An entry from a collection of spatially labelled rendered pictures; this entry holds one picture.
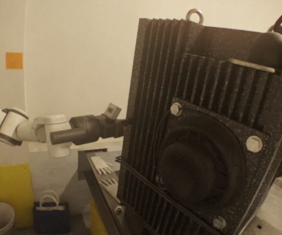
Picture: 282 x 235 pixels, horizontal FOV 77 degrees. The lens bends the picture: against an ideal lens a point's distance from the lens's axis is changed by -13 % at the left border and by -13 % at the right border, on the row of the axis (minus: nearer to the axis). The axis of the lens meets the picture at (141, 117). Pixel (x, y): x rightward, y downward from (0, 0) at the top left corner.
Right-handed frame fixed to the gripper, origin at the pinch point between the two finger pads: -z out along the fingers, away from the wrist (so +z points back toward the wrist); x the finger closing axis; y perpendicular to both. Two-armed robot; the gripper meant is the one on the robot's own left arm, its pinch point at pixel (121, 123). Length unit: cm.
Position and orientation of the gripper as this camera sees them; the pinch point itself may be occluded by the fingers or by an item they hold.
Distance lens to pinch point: 71.0
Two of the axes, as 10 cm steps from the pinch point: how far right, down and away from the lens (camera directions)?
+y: 1.4, -9.3, -3.5
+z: -7.5, 1.3, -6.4
